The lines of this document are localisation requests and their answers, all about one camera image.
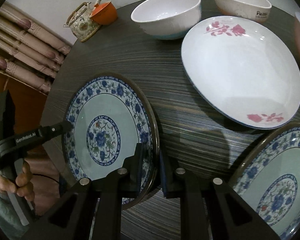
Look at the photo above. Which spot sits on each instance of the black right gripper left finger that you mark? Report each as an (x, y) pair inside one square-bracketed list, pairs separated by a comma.
[(102, 216)]

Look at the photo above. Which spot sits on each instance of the brown wooden door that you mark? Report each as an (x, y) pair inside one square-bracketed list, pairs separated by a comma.
[(29, 103)]

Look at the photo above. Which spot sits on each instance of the white rabbit bowl pink base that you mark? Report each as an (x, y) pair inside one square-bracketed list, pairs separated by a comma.
[(255, 10)]

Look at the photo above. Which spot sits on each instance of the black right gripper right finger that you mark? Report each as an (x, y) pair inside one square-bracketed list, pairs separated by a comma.
[(204, 212)]

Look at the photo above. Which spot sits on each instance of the beige patterned curtain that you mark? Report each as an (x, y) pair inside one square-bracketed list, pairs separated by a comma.
[(29, 53)]

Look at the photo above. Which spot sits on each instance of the person's left hand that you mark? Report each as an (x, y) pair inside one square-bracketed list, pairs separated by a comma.
[(22, 185)]

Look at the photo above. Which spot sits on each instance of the white plate with pink roses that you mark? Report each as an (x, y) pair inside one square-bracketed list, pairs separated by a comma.
[(243, 70)]

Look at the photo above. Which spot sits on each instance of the white bowl with blue base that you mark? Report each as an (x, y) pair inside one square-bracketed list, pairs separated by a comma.
[(167, 19)]

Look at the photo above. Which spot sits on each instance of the orange lidded tea cup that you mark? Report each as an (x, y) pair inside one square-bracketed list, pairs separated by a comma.
[(104, 13)]

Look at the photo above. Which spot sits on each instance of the blue floral plate with brown rim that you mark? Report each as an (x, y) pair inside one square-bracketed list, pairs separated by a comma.
[(110, 115)]

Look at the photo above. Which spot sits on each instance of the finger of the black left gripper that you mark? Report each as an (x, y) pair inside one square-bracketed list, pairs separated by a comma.
[(61, 128)]

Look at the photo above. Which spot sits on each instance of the grey fluffy sleeve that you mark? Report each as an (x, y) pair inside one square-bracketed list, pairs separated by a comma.
[(9, 220)]

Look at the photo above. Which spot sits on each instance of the floral ceramic teapot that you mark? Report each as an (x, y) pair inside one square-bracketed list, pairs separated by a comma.
[(80, 23)]

